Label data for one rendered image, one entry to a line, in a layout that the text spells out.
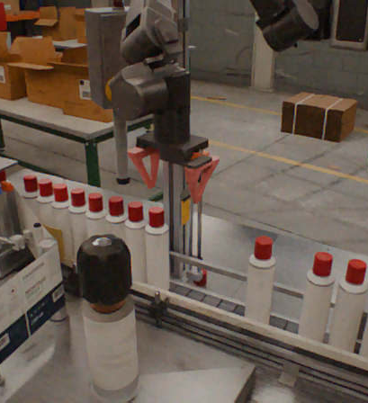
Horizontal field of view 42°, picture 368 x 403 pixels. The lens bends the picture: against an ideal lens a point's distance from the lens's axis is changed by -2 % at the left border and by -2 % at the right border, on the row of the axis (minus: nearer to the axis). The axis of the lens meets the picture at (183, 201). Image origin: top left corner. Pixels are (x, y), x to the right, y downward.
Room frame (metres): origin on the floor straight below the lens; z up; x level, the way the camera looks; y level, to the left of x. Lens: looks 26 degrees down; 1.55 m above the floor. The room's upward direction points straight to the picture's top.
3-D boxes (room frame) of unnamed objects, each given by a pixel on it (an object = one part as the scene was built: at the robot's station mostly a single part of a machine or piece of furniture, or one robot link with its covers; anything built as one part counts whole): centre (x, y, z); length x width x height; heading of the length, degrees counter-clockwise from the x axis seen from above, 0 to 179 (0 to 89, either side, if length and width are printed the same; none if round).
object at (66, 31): (6.01, 1.49, 0.97); 0.51 x 0.36 x 0.37; 145
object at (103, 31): (1.02, 0.10, 1.38); 0.17 x 0.10 x 0.19; 116
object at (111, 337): (0.61, 0.12, 1.03); 0.09 x 0.09 x 0.30
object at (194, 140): (0.73, 0.02, 1.32); 0.10 x 0.07 x 0.07; 52
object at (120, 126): (1.06, 0.14, 1.18); 0.04 x 0.04 x 0.21
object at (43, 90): (3.01, 0.77, 0.96); 0.53 x 0.45 x 0.37; 144
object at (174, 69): (0.72, 0.02, 1.38); 0.07 x 0.06 x 0.07; 142
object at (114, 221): (0.95, 0.15, 0.98); 0.05 x 0.05 x 0.20
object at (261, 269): (0.77, -0.15, 0.98); 0.05 x 0.05 x 0.20
